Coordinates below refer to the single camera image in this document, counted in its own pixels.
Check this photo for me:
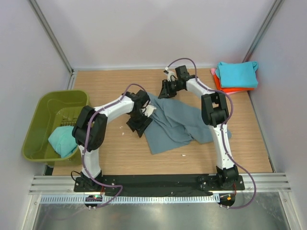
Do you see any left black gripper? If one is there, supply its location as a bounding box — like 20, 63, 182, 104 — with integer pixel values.
127, 110, 152, 137

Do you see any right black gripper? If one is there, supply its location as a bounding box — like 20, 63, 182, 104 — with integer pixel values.
158, 80, 182, 101

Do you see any grey-blue t-shirt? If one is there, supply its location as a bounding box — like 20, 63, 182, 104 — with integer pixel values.
144, 93, 222, 155

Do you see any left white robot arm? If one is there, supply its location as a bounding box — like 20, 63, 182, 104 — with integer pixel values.
72, 90, 156, 192

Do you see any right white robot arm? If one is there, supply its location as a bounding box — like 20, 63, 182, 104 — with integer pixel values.
158, 66, 239, 190

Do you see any folded pink t-shirt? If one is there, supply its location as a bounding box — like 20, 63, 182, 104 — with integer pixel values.
211, 68, 245, 95

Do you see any folded orange t-shirt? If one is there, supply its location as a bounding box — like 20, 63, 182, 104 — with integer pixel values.
213, 74, 254, 94

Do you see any crumpled teal t-shirt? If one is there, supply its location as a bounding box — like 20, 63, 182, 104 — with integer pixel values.
48, 126, 77, 158

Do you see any folded cyan t-shirt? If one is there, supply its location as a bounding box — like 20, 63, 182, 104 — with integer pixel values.
215, 61, 259, 88

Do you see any green plastic basket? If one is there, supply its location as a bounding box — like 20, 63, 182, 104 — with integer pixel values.
22, 90, 90, 166

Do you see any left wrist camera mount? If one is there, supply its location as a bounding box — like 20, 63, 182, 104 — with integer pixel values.
142, 104, 156, 117

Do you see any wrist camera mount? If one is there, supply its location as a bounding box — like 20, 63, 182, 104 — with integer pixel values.
142, 104, 156, 117
164, 67, 176, 81

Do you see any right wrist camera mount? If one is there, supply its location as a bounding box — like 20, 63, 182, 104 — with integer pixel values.
164, 67, 176, 81

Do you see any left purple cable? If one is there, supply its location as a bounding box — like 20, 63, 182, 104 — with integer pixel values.
81, 83, 144, 208

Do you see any purple cable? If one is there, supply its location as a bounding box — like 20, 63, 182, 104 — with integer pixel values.
81, 83, 144, 208
167, 57, 257, 211

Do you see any white slotted cable duct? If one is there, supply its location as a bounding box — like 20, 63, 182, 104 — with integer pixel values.
40, 194, 220, 204

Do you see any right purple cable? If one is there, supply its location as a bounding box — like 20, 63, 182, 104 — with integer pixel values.
167, 57, 257, 211

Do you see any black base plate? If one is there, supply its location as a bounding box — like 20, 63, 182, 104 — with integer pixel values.
73, 172, 246, 194

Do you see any aluminium rail frame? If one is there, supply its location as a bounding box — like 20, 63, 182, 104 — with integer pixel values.
28, 172, 292, 195

